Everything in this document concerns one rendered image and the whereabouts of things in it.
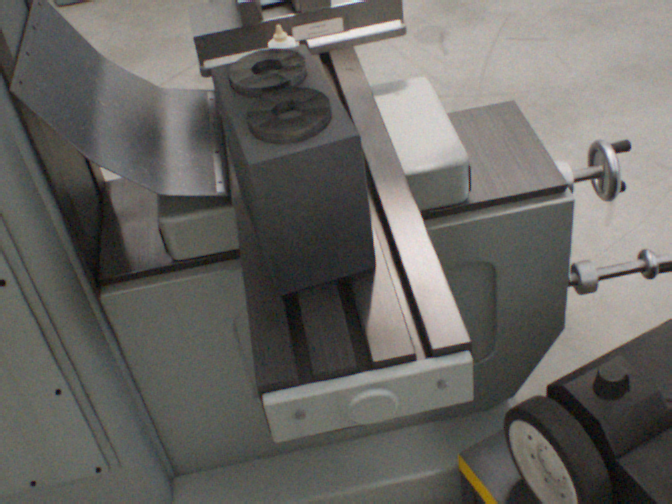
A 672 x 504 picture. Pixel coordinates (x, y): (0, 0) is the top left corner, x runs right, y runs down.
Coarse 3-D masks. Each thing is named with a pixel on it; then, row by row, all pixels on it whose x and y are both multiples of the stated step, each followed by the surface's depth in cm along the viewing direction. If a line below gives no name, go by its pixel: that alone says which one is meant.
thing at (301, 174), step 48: (240, 96) 94; (288, 96) 91; (240, 144) 87; (288, 144) 86; (336, 144) 86; (240, 192) 111; (288, 192) 88; (336, 192) 90; (288, 240) 92; (336, 240) 94; (288, 288) 96
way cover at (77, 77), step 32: (32, 32) 123; (64, 32) 133; (32, 64) 118; (64, 64) 127; (96, 64) 137; (32, 96) 113; (64, 96) 121; (96, 96) 130; (128, 96) 137; (160, 96) 144; (192, 96) 146; (64, 128) 116; (96, 128) 124; (128, 128) 130; (160, 128) 136; (192, 128) 138; (96, 160) 118; (128, 160) 124; (160, 160) 129; (192, 160) 131; (224, 160) 132; (160, 192) 123; (192, 192) 124; (224, 192) 125
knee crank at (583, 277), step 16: (640, 256) 152; (656, 256) 151; (576, 272) 150; (592, 272) 149; (608, 272) 151; (624, 272) 151; (640, 272) 152; (656, 272) 150; (576, 288) 152; (592, 288) 149
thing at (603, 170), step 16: (592, 144) 155; (608, 144) 151; (624, 144) 151; (560, 160) 153; (592, 160) 158; (608, 160) 149; (576, 176) 153; (592, 176) 154; (608, 176) 150; (608, 192) 152
